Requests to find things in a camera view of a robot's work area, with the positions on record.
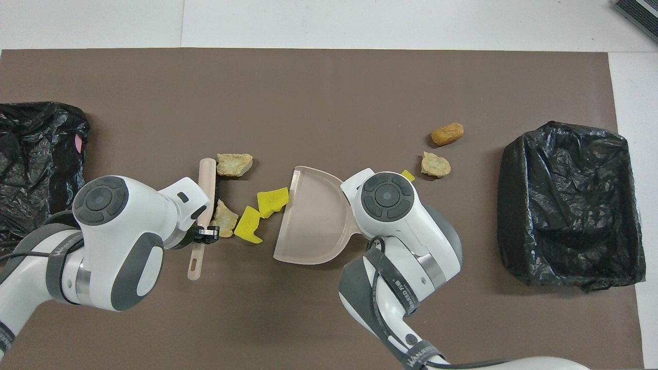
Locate brown table mat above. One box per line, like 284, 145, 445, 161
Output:
0, 48, 646, 370

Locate pale beige foam scrap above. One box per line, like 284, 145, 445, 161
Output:
211, 199, 239, 238

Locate black bag lined bin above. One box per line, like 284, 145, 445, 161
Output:
497, 121, 647, 293

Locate beige hand brush black bristles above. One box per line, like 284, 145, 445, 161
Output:
187, 158, 222, 281

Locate brown bread-like lump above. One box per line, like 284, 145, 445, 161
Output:
431, 122, 464, 147

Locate notched yellow sponge piece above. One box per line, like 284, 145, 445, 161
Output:
233, 206, 264, 244

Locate round beige foam scrap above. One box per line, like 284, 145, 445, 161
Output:
421, 151, 452, 178

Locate rounded yellow sponge piece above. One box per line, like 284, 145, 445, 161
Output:
257, 187, 290, 219

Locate beige plastic dustpan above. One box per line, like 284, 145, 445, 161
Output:
272, 165, 363, 266

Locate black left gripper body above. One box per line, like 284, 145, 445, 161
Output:
177, 226, 202, 251

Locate black bag bin pink sticker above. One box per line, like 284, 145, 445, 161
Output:
0, 101, 90, 247

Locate beige brown-edged foam scrap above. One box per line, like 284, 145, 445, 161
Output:
215, 153, 254, 178

